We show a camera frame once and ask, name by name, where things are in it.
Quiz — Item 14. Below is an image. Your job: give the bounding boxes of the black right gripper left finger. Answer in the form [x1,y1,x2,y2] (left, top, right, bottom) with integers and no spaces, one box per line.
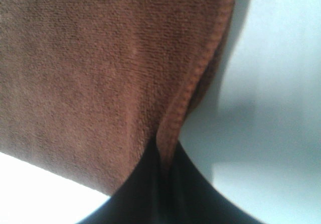
[80,141,163,223]

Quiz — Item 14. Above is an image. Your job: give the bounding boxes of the brown towel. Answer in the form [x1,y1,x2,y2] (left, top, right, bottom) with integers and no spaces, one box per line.
[1,0,235,195]

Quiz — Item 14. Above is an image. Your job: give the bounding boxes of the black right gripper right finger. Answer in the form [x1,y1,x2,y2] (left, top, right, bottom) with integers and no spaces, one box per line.
[167,144,261,224]

